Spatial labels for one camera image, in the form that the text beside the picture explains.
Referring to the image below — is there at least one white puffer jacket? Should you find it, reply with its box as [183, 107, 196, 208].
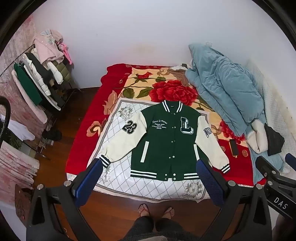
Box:
[23, 54, 52, 96]

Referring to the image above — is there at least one white fleece cloth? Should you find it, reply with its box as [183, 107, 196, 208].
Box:
[250, 121, 270, 154]

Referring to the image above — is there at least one white puffer sleeve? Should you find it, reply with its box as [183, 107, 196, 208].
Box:
[47, 61, 64, 85]

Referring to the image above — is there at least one black cloth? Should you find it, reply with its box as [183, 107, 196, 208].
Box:
[264, 123, 285, 156]

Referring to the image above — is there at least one black curved tube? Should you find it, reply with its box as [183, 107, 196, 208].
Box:
[0, 96, 11, 149]

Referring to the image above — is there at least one white checked floral sheet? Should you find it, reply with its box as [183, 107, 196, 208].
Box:
[87, 97, 212, 200]

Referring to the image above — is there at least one black phone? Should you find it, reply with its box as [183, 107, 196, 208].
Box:
[229, 139, 239, 158]

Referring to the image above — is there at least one person's foot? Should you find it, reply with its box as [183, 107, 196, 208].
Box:
[138, 203, 152, 218]
[162, 206, 176, 219]

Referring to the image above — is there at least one green and cream varsity jacket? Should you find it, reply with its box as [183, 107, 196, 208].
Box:
[99, 100, 231, 181]

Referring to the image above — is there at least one pale pink garment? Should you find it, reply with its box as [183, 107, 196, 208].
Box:
[34, 29, 65, 65]

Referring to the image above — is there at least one light blue quilt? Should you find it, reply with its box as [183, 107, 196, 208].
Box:
[185, 42, 287, 183]

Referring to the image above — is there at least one metal clothes rack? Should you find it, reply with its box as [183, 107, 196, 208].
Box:
[0, 39, 82, 161]

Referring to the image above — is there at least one white textured bedspread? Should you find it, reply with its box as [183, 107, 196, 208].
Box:
[245, 59, 296, 174]

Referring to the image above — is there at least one pink folded fabric stack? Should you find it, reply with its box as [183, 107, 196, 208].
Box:
[0, 140, 40, 186]

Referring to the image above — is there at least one olive puffer jacket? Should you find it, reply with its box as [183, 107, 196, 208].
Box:
[54, 60, 74, 87]

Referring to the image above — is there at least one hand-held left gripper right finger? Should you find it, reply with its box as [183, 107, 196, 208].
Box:
[196, 158, 272, 241]

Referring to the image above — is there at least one bright pink garment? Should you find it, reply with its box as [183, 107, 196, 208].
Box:
[58, 43, 73, 66]

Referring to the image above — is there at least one person's left leg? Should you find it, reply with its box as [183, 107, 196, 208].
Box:
[122, 216, 155, 241]

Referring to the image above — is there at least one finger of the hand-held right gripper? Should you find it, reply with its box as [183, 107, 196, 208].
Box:
[284, 153, 296, 168]
[255, 156, 281, 183]

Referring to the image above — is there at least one red floral blanket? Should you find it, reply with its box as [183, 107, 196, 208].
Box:
[65, 63, 266, 187]

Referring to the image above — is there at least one brown patterned bag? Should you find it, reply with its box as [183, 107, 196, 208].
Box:
[15, 184, 33, 220]

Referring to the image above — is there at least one person's leg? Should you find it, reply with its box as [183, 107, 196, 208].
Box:
[154, 217, 197, 241]
[122, 216, 155, 241]

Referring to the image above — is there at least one dark green hanging garment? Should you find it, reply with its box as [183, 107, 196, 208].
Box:
[13, 62, 43, 105]

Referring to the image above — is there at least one person's left foot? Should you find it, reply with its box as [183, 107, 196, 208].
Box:
[138, 203, 152, 218]

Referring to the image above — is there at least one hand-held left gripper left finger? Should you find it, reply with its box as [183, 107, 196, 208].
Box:
[26, 158, 104, 241]

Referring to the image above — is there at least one pink patterned curtain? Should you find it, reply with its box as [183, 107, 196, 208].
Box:
[0, 17, 48, 123]

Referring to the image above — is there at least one person's right leg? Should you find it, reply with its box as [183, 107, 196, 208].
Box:
[154, 217, 197, 241]

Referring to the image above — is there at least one person's right foot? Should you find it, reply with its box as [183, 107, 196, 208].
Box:
[162, 206, 176, 219]

